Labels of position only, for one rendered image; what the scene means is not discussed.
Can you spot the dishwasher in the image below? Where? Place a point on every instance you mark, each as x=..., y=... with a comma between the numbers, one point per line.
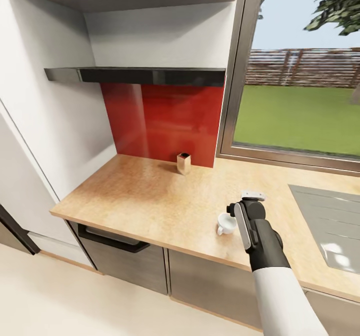
x=125, y=258

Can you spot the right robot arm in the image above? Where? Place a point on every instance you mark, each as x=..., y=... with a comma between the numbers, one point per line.
x=283, y=307

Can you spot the coffee cup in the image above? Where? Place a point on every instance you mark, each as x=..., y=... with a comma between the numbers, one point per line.
x=226, y=223

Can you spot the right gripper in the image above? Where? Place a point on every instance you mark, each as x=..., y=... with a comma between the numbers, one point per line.
x=231, y=209

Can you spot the countertop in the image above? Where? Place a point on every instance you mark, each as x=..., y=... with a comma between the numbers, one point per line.
x=148, y=200

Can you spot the drop in sink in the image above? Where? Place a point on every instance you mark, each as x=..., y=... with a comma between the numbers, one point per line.
x=333, y=218

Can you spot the water glass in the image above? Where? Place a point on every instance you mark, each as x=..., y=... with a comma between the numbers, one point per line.
x=184, y=163

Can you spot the fixed window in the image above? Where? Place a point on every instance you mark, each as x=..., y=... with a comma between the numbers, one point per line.
x=292, y=93

